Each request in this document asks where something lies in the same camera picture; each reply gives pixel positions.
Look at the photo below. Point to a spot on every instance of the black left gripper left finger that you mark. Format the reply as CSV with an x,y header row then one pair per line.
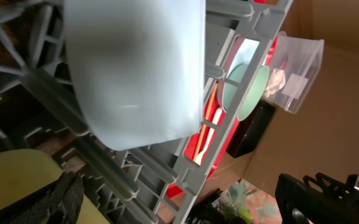
x,y
58,202

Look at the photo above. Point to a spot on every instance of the yellow plastic cup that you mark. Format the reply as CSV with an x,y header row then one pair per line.
x,y
25,171

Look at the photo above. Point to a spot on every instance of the light blue round plate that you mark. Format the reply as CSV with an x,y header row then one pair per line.
x,y
241,51

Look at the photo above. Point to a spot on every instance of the wooden chopstick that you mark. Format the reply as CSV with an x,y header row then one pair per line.
x,y
206,117

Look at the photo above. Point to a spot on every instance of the crumpled white tissue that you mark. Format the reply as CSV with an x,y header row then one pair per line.
x,y
276,81

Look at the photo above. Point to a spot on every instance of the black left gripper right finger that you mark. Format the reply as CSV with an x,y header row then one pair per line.
x,y
318,199

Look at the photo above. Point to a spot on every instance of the clear plastic waste bin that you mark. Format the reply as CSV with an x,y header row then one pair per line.
x,y
301,60

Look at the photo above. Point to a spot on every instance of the red plastic tray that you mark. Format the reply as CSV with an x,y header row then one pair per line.
x,y
229,24

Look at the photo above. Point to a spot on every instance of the black plastic tray bin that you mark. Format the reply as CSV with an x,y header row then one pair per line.
x,y
250,131

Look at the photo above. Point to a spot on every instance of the mint green bowl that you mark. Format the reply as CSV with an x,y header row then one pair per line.
x,y
254,94

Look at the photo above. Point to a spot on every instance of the grey plastic dishwasher rack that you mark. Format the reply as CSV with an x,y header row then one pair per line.
x,y
39,94

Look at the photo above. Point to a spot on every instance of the white plastic fork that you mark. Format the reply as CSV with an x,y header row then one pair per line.
x,y
211,131

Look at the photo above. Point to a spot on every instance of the light blue bowl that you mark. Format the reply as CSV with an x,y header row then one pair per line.
x,y
137,68

